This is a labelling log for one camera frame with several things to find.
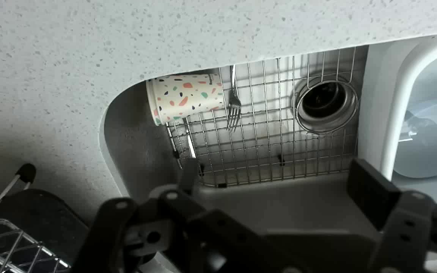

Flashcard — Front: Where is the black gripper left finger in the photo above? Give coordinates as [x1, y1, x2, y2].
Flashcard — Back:
[71, 155, 300, 273]

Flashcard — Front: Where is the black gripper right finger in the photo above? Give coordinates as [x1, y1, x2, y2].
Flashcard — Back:
[345, 157, 437, 273]

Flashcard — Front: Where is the stainless steel sink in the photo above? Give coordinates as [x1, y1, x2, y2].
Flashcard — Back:
[100, 43, 383, 213]

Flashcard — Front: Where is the black drain tray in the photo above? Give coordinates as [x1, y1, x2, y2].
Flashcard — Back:
[0, 187, 92, 273]

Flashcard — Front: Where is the white plastic wash tub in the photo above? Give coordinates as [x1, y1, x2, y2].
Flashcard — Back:
[377, 34, 437, 181]

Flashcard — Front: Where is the speckled paper cup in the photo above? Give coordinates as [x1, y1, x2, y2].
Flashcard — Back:
[144, 71, 226, 127]

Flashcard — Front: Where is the round sink drain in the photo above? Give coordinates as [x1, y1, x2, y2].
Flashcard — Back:
[288, 74, 362, 136]

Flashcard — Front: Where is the metal sink bottom grid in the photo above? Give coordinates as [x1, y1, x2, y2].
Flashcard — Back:
[163, 45, 370, 189]

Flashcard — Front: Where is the metal fork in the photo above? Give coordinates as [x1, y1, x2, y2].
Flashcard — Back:
[224, 63, 244, 130]

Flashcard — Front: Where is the metal utensil handle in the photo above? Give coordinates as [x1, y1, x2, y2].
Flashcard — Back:
[180, 116, 200, 160]

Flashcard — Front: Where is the metal wire dishrack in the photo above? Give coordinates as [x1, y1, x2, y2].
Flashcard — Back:
[0, 162, 72, 273]

